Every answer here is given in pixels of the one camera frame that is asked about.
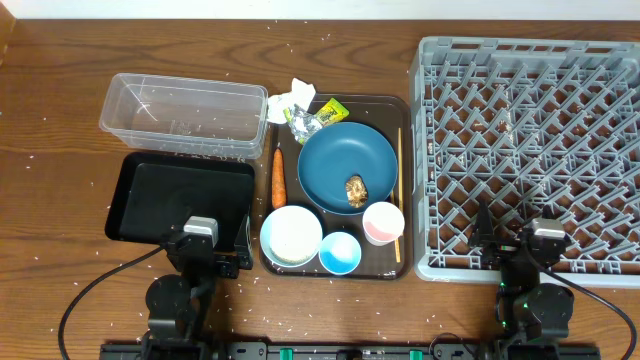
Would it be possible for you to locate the brown food scrap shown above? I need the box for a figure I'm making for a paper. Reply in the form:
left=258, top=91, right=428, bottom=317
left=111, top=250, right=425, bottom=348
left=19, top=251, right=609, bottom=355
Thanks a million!
left=345, top=175, right=368, bottom=208

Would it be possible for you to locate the light blue rice bowl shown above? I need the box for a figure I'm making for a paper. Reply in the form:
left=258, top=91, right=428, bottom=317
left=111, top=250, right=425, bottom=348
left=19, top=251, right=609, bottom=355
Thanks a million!
left=260, top=205, right=323, bottom=268

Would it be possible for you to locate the small blue cup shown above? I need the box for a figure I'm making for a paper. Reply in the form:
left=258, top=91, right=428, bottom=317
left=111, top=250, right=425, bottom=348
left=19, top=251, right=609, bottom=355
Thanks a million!
left=318, top=232, right=362, bottom=276

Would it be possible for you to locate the right black cable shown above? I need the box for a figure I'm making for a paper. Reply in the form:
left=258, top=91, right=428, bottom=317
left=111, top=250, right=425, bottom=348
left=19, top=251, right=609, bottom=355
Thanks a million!
left=539, top=267, right=638, bottom=360

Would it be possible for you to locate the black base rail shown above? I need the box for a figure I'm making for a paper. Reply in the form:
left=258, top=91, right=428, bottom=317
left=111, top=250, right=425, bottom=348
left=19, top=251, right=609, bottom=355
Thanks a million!
left=98, top=341, right=601, bottom=360

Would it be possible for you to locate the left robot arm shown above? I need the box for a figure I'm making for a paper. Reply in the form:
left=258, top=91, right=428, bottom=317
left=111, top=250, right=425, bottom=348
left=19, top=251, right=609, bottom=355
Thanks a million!
left=145, top=215, right=253, bottom=341

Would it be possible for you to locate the grey dishwasher rack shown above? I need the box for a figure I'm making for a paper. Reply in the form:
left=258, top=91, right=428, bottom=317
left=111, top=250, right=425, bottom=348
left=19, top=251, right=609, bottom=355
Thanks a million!
left=409, top=37, right=639, bottom=289

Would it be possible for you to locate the crumpled foil wrapper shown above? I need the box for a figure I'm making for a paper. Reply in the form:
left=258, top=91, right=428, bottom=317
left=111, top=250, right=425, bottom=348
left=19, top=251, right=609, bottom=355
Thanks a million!
left=283, top=104, right=323, bottom=145

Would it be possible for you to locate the left black cable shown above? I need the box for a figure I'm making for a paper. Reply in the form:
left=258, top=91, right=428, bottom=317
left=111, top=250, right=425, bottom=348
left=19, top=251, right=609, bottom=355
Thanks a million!
left=57, top=244, right=166, bottom=360

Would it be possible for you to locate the black cable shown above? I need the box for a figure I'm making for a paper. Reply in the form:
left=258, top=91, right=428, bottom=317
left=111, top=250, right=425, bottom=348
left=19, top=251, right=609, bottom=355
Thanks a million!
left=57, top=244, right=166, bottom=360
left=539, top=267, right=638, bottom=360

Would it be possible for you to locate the black plastic bin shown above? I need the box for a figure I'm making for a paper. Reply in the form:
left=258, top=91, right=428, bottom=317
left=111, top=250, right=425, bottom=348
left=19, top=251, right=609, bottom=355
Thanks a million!
left=105, top=152, right=255, bottom=252

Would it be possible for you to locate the orange carrot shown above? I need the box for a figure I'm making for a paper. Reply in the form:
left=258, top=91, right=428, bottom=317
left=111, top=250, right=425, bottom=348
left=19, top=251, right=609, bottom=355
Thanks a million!
left=272, top=148, right=287, bottom=209

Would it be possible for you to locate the yellow snack packet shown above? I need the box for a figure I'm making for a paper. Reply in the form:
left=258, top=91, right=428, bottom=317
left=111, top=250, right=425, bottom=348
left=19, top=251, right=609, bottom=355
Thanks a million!
left=315, top=98, right=350, bottom=127

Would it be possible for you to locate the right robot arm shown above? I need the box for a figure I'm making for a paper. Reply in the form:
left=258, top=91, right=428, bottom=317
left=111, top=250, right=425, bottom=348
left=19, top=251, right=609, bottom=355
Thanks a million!
left=468, top=201, right=574, bottom=344

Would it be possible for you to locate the crumpled white paper napkin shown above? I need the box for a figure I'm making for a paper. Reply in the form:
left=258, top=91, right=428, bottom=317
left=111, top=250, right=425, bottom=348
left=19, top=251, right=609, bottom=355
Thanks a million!
left=266, top=78, right=316, bottom=125

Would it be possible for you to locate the clear plastic bin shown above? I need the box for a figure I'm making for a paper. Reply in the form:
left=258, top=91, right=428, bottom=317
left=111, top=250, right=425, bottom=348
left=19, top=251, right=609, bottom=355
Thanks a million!
left=99, top=73, right=268, bottom=160

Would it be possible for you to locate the pink and white cup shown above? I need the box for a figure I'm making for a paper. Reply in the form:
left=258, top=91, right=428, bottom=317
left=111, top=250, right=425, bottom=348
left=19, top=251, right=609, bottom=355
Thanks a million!
left=362, top=202, right=405, bottom=246

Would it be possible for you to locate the dark brown serving tray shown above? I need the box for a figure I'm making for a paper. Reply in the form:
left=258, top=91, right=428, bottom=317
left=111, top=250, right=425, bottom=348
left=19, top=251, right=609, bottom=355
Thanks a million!
left=259, top=95, right=413, bottom=281

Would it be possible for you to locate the dark blue plate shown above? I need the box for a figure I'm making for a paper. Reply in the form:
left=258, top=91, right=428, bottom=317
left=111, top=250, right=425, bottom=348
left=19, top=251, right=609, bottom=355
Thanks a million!
left=297, top=122, right=398, bottom=215

